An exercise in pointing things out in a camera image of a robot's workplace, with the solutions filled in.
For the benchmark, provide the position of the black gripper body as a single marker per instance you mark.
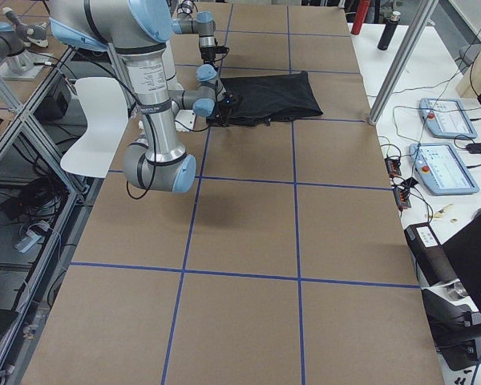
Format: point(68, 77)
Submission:
point(207, 53)
point(225, 109)

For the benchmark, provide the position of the black graphic t-shirt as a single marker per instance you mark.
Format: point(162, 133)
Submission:
point(264, 99)

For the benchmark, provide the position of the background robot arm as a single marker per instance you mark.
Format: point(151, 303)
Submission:
point(10, 44)

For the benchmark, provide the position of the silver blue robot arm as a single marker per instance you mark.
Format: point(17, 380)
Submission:
point(139, 32)
point(189, 20)

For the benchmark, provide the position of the white plastic chair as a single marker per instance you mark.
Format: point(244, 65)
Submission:
point(105, 109)

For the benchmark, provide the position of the red bottle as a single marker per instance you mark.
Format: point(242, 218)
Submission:
point(360, 16)

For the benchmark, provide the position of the brown paper table cover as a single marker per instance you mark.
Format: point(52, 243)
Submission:
point(284, 264)

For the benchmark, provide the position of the black water bottle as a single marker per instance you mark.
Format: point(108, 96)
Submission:
point(388, 31)

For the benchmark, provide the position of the black orange terminal block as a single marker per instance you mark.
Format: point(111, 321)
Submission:
point(399, 188)

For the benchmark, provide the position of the upper teach pendant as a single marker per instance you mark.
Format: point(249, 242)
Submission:
point(446, 118)

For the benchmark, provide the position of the teach pendant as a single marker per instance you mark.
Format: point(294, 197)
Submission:
point(446, 118)
point(440, 170)

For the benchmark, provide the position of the lower teach pendant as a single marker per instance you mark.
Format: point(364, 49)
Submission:
point(440, 170)

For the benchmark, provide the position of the white power strip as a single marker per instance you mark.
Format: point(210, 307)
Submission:
point(33, 234)

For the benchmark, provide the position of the black monitor stand device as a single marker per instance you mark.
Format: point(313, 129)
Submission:
point(452, 270)

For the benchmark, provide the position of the aluminium frame post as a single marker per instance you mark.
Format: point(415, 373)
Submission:
point(404, 52)

